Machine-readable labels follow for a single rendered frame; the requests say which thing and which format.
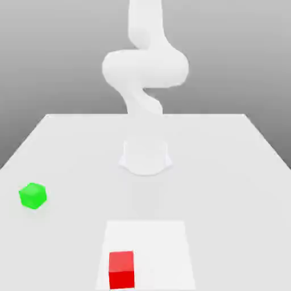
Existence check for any small green cube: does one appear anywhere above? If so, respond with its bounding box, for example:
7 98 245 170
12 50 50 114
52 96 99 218
18 182 48 210

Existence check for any small red cube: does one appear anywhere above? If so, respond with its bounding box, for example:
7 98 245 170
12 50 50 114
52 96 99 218
108 250 135 290

